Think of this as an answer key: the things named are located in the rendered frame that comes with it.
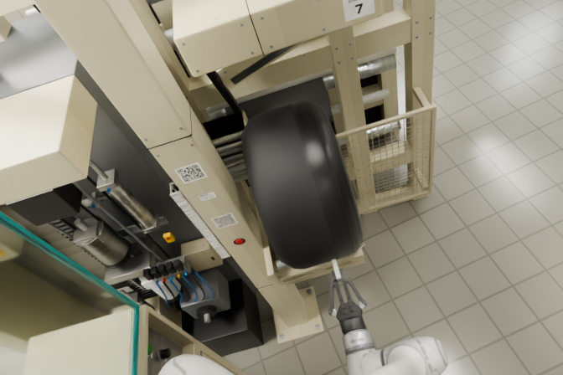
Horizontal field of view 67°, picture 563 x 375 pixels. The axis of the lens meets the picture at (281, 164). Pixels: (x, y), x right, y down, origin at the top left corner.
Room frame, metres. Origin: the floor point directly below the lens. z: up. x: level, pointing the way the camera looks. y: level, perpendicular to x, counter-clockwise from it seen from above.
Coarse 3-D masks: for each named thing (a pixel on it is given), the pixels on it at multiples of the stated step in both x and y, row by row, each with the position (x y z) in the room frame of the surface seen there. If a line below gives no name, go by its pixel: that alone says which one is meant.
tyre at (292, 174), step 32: (256, 128) 0.98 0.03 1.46; (288, 128) 0.92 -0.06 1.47; (320, 128) 0.88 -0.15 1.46; (256, 160) 0.86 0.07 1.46; (288, 160) 0.82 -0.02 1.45; (320, 160) 0.78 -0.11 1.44; (256, 192) 0.79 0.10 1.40; (288, 192) 0.74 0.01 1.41; (320, 192) 0.71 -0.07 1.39; (352, 192) 0.71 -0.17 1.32; (288, 224) 0.68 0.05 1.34; (320, 224) 0.66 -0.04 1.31; (352, 224) 0.64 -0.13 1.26; (288, 256) 0.65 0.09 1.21; (320, 256) 0.63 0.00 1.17
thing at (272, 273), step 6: (258, 216) 1.02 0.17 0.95; (258, 222) 0.99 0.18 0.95; (264, 234) 0.92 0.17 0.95; (264, 240) 0.90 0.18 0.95; (264, 246) 0.87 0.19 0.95; (270, 246) 0.87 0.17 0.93; (264, 252) 0.85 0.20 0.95; (270, 252) 0.84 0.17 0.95; (270, 258) 0.81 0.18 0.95; (270, 264) 0.79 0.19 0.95; (270, 270) 0.76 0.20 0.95; (276, 270) 0.78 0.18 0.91; (270, 276) 0.75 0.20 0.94; (276, 276) 0.75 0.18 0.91; (276, 282) 0.75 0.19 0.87
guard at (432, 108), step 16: (416, 112) 1.17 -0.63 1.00; (432, 112) 1.16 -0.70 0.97; (368, 128) 1.20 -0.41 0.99; (384, 128) 1.20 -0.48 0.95; (416, 128) 1.18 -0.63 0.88; (432, 128) 1.16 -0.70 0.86; (352, 144) 1.22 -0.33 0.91; (368, 144) 1.21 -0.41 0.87; (416, 144) 1.18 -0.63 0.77; (432, 144) 1.16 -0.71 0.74; (368, 160) 1.21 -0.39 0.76; (416, 160) 1.18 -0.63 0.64; (432, 160) 1.16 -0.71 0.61; (352, 176) 1.22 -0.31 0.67; (416, 176) 1.18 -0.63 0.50; (432, 176) 1.16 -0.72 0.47; (368, 192) 1.21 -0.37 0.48; (384, 192) 1.20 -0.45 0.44; (400, 192) 1.19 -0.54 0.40; (416, 192) 1.18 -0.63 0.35; (368, 208) 1.21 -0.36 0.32
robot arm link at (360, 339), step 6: (354, 330) 0.40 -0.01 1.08; (360, 330) 0.40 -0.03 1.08; (366, 330) 0.39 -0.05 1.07; (348, 336) 0.39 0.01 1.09; (354, 336) 0.38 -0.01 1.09; (360, 336) 0.38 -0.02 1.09; (366, 336) 0.37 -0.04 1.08; (348, 342) 0.38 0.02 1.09; (354, 342) 0.37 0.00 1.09; (360, 342) 0.36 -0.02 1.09; (366, 342) 0.36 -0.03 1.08; (372, 342) 0.36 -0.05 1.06; (348, 348) 0.36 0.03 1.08; (354, 348) 0.35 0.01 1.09; (360, 348) 0.35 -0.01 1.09; (366, 348) 0.34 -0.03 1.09; (348, 354) 0.35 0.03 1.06
